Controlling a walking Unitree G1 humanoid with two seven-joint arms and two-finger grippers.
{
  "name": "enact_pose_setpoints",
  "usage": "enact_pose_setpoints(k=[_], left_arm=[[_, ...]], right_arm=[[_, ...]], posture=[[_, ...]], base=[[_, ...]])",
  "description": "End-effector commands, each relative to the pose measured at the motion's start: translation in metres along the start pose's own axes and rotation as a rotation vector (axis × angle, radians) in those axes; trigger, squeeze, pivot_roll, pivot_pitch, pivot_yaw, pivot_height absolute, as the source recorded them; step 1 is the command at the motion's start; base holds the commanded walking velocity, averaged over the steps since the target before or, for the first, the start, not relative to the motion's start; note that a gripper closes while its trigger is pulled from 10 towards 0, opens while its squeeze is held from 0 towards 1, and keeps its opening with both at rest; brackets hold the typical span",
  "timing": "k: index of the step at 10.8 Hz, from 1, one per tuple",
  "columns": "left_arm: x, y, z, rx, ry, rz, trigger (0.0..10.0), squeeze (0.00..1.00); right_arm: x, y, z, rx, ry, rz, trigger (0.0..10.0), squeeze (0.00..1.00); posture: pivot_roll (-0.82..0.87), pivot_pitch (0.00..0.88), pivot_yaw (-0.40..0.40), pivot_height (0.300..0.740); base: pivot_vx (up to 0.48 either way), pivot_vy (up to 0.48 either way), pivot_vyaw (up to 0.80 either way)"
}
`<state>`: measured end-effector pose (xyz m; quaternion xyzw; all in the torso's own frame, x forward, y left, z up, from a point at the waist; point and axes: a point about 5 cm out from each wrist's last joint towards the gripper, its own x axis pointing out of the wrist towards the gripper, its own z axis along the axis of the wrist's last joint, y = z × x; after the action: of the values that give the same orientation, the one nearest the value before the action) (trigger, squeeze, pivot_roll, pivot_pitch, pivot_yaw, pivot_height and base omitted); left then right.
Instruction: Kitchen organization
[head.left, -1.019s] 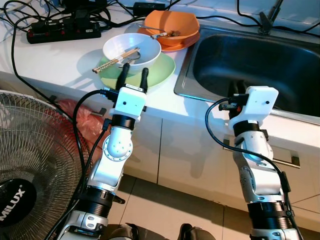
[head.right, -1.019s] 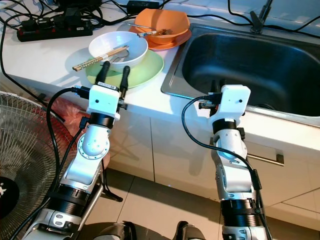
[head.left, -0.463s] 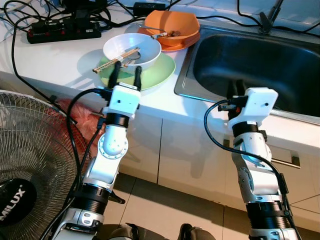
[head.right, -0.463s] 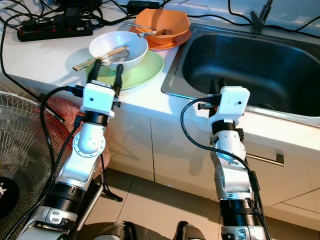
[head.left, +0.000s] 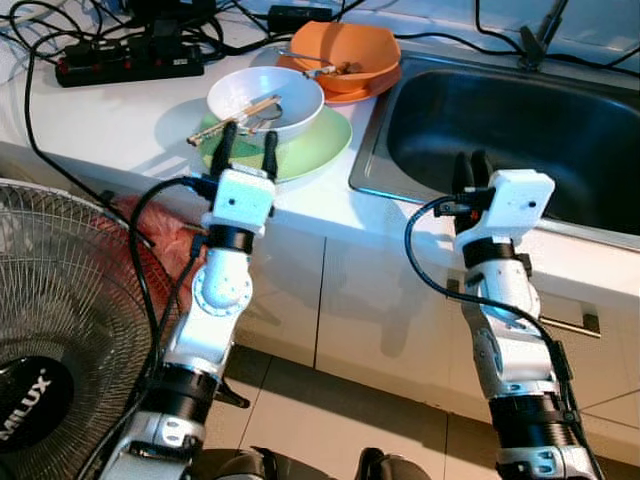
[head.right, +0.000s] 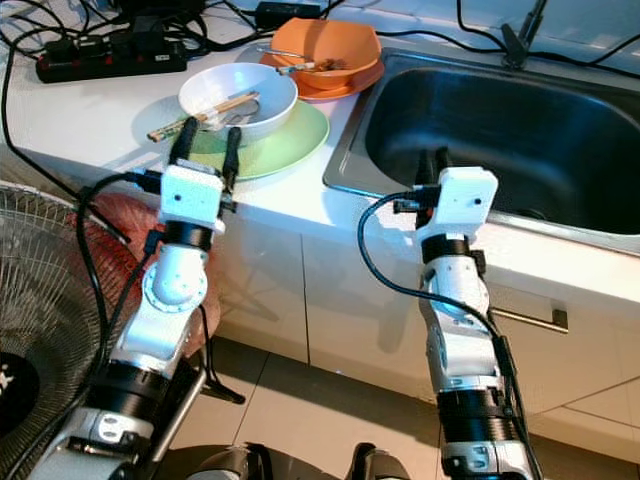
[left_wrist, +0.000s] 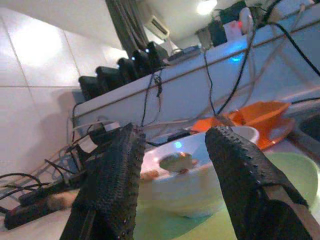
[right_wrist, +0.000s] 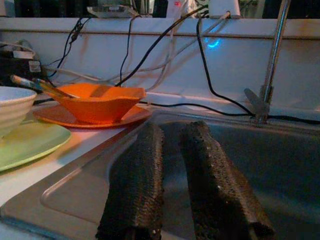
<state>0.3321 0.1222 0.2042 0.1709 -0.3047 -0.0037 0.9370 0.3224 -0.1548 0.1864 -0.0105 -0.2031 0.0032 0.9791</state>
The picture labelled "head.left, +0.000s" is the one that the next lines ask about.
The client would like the wooden chopstick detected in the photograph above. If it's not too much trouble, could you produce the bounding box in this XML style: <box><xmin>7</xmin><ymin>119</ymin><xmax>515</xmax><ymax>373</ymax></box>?
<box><xmin>187</xmin><ymin>94</ymin><xmax>282</xmax><ymax>147</ymax></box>
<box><xmin>187</xmin><ymin>96</ymin><xmax>282</xmax><ymax>147</ymax></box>

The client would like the white bowl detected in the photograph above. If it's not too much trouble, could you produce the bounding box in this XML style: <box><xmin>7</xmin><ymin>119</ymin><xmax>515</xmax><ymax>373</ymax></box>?
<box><xmin>207</xmin><ymin>67</ymin><xmax>326</xmax><ymax>141</ymax></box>

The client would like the stainless steel kitchen sink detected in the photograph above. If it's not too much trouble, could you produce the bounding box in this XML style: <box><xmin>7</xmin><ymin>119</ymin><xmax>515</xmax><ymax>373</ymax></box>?
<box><xmin>348</xmin><ymin>52</ymin><xmax>640</xmax><ymax>251</ymax></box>

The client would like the kitchen sink faucet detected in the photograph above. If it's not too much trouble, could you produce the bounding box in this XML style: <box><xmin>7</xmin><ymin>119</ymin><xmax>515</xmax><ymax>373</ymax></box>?
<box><xmin>517</xmin><ymin>0</ymin><xmax>571</xmax><ymax>71</ymax></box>

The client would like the white kitchen cabinet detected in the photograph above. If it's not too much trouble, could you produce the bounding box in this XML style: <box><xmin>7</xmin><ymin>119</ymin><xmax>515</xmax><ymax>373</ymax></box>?
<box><xmin>0</xmin><ymin>140</ymin><xmax>640</xmax><ymax>466</ymax></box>

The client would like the green plate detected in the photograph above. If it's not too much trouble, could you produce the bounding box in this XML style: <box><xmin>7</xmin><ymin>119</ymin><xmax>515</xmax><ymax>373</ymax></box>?
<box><xmin>198</xmin><ymin>105</ymin><xmax>353</xmax><ymax>184</ymax></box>

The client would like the orange bowl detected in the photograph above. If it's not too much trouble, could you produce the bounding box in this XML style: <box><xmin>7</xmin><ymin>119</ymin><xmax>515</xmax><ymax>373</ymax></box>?
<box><xmin>288</xmin><ymin>22</ymin><xmax>402</xmax><ymax>89</ymax></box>

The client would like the large black power brick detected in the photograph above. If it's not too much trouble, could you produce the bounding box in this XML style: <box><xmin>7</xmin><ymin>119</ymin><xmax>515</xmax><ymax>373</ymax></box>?
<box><xmin>128</xmin><ymin>0</ymin><xmax>216</xmax><ymax>41</ymax></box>

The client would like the metal grille standing fan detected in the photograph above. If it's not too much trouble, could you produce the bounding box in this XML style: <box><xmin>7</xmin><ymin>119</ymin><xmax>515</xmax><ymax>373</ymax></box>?
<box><xmin>0</xmin><ymin>178</ymin><xmax>186</xmax><ymax>480</ymax></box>

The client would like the robot right leg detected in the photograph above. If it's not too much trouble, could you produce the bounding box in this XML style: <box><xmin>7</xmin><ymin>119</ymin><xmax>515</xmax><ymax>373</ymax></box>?
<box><xmin>357</xmin><ymin>447</ymin><xmax>433</xmax><ymax>480</ymax></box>

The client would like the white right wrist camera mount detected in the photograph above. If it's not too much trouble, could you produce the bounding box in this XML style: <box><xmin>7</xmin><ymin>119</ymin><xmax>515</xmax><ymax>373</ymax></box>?
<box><xmin>480</xmin><ymin>169</ymin><xmax>557</xmax><ymax>241</ymax></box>

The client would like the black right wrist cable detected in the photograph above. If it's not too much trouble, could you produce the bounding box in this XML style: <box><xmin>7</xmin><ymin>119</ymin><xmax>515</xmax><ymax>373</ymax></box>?
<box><xmin>404</xmin><ymin>195</ymin><xmax>581</xmax><ymax>431</ymax></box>

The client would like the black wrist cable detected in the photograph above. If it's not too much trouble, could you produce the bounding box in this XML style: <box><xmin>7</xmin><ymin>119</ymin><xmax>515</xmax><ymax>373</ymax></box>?
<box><xmin>128</xmin><ymin>175</ymin><xmax>216</xmax><ymax>346</ymax></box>
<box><xmin>404</xmin><ymin>195</ymin><xmax>581</xmax><ymax>431</ymax></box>

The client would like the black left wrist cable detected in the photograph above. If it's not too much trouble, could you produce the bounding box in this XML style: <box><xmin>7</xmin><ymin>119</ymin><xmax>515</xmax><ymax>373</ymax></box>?
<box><xmin>128</xmin><ymin>175</ymin><xmax>216</xmax><ymax>346</ymax></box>

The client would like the thin black cable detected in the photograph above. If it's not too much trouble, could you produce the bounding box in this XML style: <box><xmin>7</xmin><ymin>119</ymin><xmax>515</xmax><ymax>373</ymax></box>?
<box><xmin>385</xmin><ymin>28</ymin><xmax>640</xmax><ymax>81</ymax></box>

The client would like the long metal cabinet handle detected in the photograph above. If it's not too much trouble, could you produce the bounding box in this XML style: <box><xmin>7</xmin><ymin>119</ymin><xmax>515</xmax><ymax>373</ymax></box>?
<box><xmin>445</xmin><ymin>278</ymin><xmax>602</xmax><ymax>338</ymax></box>

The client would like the long black power cable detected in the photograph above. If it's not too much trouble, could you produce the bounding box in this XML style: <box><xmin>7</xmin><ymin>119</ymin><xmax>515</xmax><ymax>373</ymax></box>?
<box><xmin>22</xmin><ymin>45</ymin><xmax>151</xmax><ymax>251</ymax></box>

